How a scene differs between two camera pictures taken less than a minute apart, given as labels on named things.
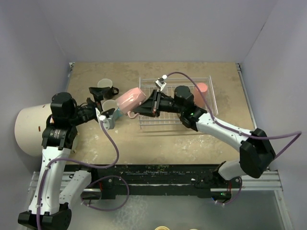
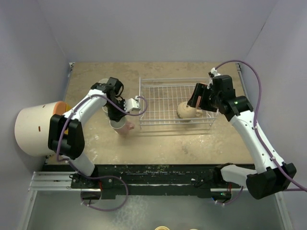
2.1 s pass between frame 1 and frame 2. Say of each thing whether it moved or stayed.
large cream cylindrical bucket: stayed
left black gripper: moved
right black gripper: moved
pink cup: moved
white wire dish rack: stayed
